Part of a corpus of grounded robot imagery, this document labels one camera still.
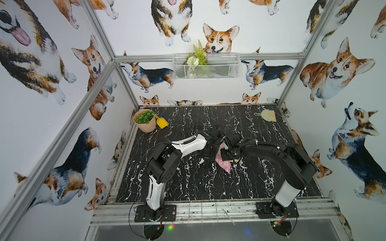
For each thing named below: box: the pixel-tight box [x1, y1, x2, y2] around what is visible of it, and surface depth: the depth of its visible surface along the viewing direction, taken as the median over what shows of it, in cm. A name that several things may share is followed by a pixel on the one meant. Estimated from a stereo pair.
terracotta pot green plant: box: [133, 108, 157, 134], surface depth 99 cm
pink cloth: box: [215, 142, 232, 174], surface depth 88 cm
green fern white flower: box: [184, 39, 209, 79], surface depth 86 cm
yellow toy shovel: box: [154, 114, 170, 130], surface depth 112 cm
